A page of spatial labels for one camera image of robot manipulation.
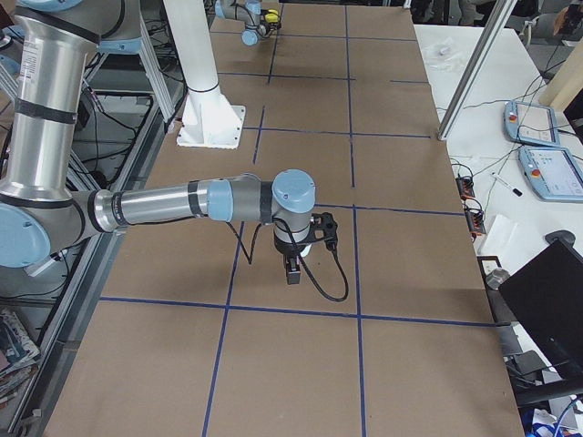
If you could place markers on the yellow plastic cup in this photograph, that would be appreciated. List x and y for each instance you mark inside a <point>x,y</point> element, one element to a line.
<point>272,16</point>

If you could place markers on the metal cup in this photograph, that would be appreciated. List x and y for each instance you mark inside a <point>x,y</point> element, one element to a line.
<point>496,277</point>

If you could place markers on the stack of books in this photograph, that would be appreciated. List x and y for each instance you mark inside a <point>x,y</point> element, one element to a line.
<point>19,355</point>

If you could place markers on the white pillar with base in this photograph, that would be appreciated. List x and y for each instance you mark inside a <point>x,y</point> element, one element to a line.
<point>208,119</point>

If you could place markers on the clear plastic bag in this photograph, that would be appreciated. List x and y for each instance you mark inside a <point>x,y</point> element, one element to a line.
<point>444,56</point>

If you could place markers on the orange black connector lower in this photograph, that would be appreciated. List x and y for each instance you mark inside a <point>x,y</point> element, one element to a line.
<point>475,221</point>

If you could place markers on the orange black connector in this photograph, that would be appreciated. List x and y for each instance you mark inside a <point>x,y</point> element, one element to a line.
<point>465,186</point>
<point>475,221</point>

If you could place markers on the orange black connector upper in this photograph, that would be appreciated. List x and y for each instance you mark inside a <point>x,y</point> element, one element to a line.
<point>465,186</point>

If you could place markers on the black white marker pen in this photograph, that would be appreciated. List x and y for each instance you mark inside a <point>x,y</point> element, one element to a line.
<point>517,192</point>

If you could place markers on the black monitor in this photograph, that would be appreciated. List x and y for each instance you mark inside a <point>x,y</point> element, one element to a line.
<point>545,296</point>

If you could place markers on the upper blue teach pendant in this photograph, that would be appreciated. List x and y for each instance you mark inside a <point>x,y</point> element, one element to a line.
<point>531,124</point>

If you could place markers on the blue teach pendant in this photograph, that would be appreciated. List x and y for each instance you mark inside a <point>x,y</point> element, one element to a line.
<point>531,124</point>
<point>552,173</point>

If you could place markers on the lower blue teach pendant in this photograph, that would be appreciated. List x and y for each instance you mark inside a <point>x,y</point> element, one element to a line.
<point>552,173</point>

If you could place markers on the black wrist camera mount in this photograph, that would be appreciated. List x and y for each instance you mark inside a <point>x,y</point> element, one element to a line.
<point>323,228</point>

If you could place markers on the aluminium frame post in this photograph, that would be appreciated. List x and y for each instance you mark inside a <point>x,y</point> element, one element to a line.
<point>494,26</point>

